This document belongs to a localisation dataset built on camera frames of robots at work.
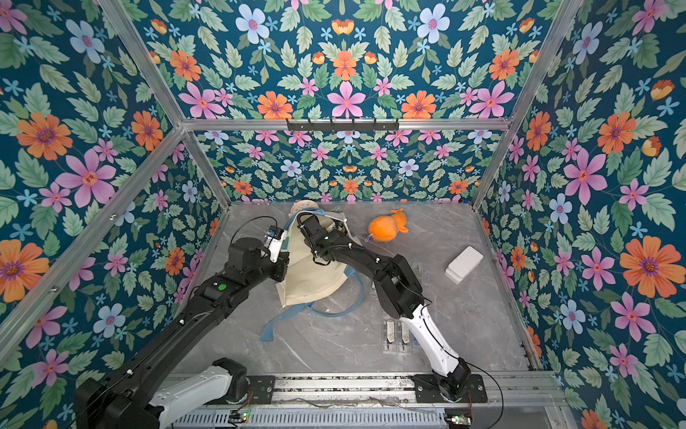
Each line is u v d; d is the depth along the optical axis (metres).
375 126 0.91
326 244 0.71
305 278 0.91
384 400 0.72
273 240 0.66
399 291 0.59
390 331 0.83
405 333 0.82
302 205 1.15
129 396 0.39
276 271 0.69
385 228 1.01
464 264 0.97
